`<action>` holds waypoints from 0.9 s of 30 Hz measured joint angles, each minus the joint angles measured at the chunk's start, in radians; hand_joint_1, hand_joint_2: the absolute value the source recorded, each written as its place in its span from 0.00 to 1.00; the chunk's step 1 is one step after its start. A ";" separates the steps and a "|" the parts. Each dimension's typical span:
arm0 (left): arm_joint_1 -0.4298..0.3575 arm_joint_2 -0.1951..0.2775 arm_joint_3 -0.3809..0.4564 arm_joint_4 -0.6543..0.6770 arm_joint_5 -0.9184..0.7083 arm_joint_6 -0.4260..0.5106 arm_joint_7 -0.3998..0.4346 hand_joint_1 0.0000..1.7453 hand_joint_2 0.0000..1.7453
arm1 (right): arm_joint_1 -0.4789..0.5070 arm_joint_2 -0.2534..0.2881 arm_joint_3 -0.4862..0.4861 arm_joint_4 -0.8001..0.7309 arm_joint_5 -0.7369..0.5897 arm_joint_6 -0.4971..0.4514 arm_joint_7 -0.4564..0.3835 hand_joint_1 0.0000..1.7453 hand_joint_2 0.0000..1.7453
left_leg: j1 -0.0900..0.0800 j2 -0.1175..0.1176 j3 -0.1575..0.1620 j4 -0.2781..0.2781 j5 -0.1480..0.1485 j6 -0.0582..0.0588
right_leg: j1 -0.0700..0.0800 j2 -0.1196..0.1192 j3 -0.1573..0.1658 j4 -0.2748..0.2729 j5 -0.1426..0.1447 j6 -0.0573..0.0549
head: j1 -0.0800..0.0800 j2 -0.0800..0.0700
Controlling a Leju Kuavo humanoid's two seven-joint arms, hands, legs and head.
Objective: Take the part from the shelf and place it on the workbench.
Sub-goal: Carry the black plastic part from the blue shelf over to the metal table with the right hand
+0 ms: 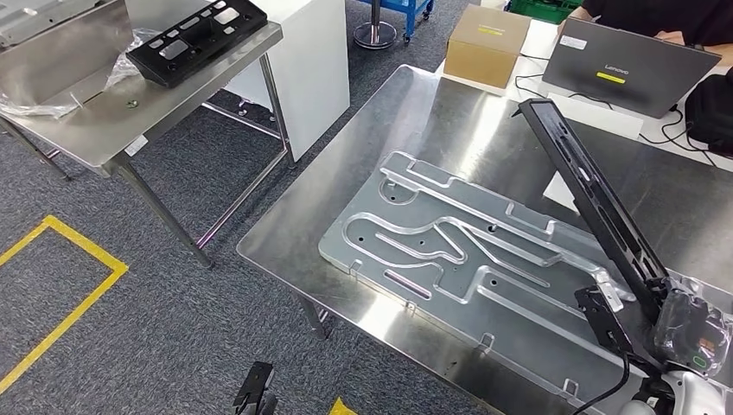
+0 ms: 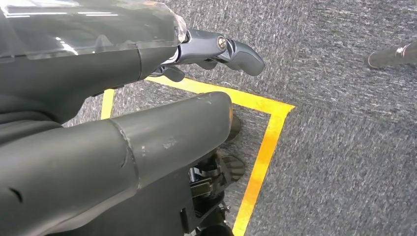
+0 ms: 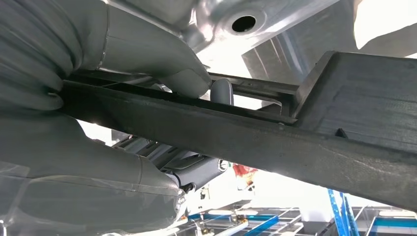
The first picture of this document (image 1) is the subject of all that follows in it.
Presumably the white label sticker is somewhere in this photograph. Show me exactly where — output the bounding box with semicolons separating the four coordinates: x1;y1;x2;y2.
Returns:
123;135;150;158

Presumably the person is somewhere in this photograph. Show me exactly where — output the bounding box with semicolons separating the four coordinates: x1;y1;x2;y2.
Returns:
558;0;733;68

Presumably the black plastic panel part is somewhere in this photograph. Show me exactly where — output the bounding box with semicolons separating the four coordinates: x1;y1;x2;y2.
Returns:
125;0;269;90
517;98;672;325

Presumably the black camera cable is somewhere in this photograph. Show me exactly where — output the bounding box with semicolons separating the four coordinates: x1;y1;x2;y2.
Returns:
570;350;632;415

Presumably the grey laptop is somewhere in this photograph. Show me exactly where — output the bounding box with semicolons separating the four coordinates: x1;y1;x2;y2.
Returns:
541;16;723;120

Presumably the grey metal fixture plate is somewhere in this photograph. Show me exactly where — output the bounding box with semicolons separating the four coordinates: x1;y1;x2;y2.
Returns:
317;150;733;415

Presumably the white paper sheet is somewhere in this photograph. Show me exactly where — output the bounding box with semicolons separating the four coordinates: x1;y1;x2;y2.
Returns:
541;170;581;214

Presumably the white cabinet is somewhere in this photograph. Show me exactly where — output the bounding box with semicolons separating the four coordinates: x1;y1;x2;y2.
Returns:
224;0;352;163

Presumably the chrome stanchion base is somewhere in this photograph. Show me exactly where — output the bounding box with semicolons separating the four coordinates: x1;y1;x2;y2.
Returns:
352;20;398;50

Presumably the black right wrist camera bracket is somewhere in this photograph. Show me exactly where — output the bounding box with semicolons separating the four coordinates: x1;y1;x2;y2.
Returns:
574;284;668;374

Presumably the brown cardboard box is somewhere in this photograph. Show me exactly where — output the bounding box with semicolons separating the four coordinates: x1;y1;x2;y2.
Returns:
442;4;532;90

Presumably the bent steel sheet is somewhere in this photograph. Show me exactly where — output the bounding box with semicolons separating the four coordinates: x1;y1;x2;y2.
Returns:
0;0;135;108

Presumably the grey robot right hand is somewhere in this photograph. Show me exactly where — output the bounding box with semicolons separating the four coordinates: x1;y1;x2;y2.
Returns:
646;276;733;380

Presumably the green plastic bin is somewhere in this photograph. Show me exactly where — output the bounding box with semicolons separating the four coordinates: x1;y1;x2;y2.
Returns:
507;0;585;25

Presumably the black bag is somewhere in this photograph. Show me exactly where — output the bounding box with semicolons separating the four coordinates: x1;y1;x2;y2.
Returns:
684;67;733;156

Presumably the stainless steel table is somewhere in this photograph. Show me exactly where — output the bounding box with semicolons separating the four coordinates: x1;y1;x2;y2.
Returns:
236;64;733;415
0;0;299;271

